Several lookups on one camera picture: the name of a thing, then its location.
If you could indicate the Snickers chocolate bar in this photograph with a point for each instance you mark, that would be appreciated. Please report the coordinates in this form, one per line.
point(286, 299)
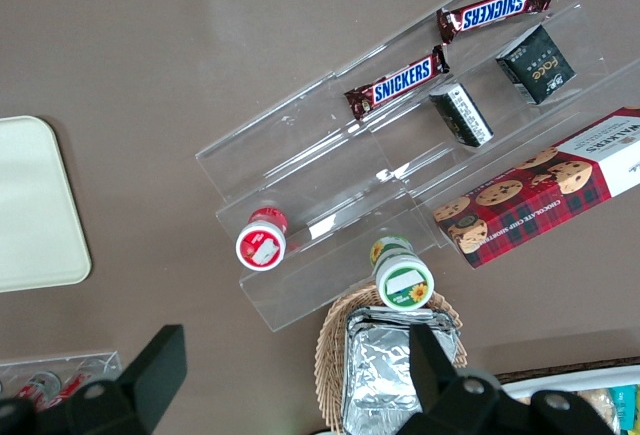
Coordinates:
point(395, 85)
point(492, 10)

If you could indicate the black Face print box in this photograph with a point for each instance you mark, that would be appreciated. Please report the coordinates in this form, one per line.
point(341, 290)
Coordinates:
point(542, 65)

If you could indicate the green lid sunflower cup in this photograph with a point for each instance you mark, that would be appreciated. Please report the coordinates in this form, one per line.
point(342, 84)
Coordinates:
point(405, 285)

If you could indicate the red lid yogurt cup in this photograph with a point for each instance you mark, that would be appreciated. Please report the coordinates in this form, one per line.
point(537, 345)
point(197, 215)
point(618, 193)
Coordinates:
point(261, 247)

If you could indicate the Walkers red tartan cookie box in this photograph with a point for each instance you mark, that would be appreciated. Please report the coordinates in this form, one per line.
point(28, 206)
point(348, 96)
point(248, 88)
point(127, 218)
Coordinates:
point(525, 205)

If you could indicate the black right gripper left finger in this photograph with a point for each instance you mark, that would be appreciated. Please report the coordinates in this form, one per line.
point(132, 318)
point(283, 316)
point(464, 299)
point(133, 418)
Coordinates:
point(150, 380)

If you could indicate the light oval wicker basket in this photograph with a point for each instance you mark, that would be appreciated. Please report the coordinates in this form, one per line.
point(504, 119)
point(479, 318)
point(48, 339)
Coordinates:
point(330, 355)

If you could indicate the white plastic bin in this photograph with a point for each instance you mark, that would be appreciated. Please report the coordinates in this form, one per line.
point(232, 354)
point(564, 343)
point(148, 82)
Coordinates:
point(550, 380)

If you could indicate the clear acrylic stepped stand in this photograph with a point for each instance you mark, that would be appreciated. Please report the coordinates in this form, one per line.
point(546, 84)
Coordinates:
point(300, 120)

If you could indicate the cream plastic tray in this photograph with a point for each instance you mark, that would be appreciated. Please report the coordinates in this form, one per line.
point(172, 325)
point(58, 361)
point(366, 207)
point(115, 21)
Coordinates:
point(35, 205)

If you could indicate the teal snack packet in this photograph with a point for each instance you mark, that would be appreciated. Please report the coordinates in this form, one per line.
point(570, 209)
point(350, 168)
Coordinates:
point(627, 405)

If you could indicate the black box white label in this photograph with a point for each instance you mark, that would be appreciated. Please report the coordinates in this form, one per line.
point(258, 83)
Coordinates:
point(462, 115)

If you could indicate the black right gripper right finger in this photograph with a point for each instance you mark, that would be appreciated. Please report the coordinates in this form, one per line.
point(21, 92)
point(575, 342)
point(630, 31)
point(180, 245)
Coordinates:
point(435, 385)

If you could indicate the clear acrylic bottle rack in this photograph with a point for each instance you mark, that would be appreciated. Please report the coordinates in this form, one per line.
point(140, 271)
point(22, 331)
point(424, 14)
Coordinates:
point(107, 362)

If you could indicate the stacked foil containers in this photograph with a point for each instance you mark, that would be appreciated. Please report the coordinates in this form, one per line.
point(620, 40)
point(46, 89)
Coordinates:
point(375, 370)

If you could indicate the clear bag of crackers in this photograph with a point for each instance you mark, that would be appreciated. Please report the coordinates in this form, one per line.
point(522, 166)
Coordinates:
point(600, 401)

